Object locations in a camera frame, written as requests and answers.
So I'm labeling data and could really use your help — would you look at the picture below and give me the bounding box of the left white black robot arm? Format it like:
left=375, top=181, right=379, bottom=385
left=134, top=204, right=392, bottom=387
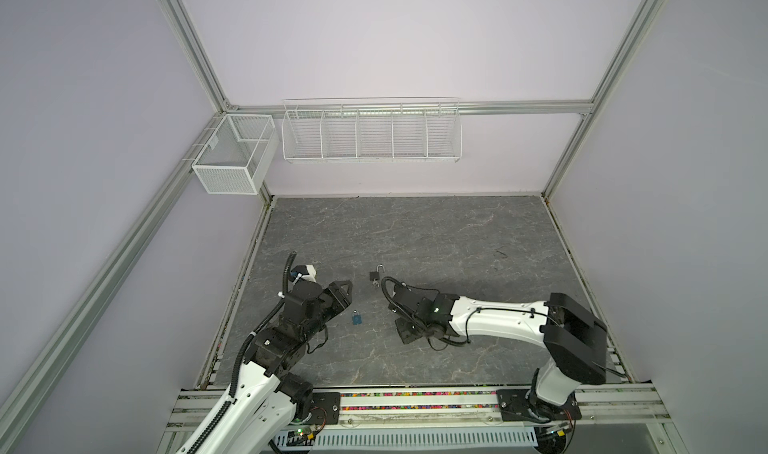
left=178, top=252, right=353, bottom=453

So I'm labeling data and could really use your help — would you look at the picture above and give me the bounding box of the black padlock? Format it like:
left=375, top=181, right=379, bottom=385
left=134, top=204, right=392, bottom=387
left=369, top=264, right=385, bottom=287

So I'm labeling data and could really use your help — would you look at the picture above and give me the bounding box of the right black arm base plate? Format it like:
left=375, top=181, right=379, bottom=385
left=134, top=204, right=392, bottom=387
left=496, top=388, right=582, bottom=424

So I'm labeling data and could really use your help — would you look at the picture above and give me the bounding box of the white mesh box basket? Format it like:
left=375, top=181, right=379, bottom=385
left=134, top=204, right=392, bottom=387
left=192, top=114, right=279, bottom=195

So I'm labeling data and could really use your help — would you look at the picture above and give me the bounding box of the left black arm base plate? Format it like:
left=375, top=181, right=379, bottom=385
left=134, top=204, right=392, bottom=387
left=257, top=391, right=342, bottom=426

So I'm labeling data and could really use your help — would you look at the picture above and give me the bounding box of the white wire shelf basket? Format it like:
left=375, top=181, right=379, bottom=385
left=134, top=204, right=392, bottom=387
left=282, top=97, right=463, bottom=163

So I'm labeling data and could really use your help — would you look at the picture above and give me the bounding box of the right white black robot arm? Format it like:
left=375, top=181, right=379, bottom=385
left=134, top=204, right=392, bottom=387
left=377, top=276, right=608, bottom=424

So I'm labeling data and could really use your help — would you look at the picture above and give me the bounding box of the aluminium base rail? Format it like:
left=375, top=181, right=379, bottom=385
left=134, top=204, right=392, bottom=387
left=164, top=384, right=673, bottom=434

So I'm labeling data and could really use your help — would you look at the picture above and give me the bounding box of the aluminium enclosure frame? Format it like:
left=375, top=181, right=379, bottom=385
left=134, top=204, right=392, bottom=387
left=1, top=0, right=640, bottom=453

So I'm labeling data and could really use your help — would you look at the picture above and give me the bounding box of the white vented cable duct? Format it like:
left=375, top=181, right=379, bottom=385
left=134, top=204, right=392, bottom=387
left=273, top=427, right=539, bottom=453

